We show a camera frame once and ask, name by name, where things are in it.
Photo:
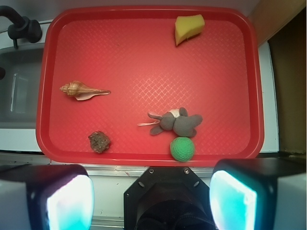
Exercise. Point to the brown pine cone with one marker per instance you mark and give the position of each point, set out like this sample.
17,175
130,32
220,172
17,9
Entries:
99,141

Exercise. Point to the grey sink basin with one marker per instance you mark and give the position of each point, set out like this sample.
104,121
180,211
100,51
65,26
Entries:
19,87

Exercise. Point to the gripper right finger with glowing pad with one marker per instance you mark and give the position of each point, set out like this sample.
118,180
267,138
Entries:
259,194

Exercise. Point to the grey plush mouse toy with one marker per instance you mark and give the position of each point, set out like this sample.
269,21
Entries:
176,120

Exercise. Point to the green dimpled ball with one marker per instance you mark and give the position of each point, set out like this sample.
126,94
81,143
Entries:
182,149

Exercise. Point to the yellow sponge wedge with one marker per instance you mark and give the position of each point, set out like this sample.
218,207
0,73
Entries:
187,27

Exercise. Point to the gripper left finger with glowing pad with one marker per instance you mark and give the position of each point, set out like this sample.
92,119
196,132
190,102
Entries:
45,197

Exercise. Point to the brown spiral seashell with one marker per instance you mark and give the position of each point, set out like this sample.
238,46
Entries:
81,91

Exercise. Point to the black faucet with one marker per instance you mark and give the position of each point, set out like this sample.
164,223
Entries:
21,26

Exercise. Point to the red plastic tray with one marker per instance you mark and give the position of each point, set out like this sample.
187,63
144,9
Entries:
131,52

